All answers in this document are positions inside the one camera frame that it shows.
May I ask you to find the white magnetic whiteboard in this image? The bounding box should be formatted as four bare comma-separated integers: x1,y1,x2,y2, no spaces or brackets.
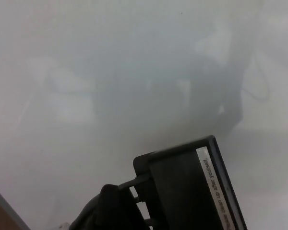
0,0,288,230

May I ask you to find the black magnetic marker holder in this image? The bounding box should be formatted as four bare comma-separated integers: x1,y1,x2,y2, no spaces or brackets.
133,135,248,230

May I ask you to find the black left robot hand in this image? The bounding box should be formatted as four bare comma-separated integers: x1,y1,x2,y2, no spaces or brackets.
68,173,155,230

